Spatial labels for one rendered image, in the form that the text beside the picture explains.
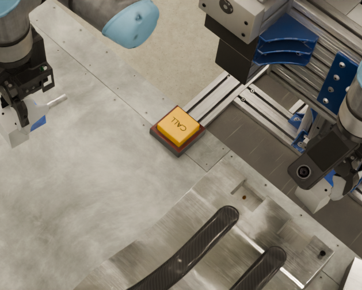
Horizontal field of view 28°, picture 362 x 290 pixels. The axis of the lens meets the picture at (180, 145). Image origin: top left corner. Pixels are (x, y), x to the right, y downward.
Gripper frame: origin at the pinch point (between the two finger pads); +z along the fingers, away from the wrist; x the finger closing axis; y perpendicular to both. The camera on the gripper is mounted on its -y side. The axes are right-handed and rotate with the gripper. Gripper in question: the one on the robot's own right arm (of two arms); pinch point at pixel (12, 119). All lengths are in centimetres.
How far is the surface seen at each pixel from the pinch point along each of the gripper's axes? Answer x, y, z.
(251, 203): -34.6, 27.6, 8.7
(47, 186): -7.5, 0.8, 14.9
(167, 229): -30.3, 11.5, 6.6
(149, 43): 56, 75, 95
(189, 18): 57, 94, 95
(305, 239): -46, 31, 8
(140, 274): -35.0, 2.1, 3.5
